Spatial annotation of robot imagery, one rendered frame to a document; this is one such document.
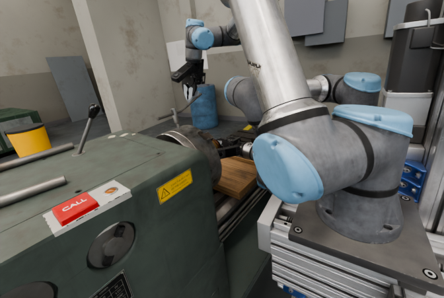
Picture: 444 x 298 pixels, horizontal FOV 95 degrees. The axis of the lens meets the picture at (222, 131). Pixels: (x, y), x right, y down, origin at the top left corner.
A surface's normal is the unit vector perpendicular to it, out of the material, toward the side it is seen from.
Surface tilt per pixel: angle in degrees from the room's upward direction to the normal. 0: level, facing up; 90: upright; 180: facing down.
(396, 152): 86
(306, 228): 0
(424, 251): 0
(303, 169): 64
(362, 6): 90
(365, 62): 90
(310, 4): 90
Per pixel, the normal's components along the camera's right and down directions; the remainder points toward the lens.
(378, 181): -0.18, 0.36
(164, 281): 0.78, 0.14
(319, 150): 0.11, -0.32
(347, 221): -0.68, 0.01
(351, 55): -0.51, 0.34
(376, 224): -0.15, 0.05
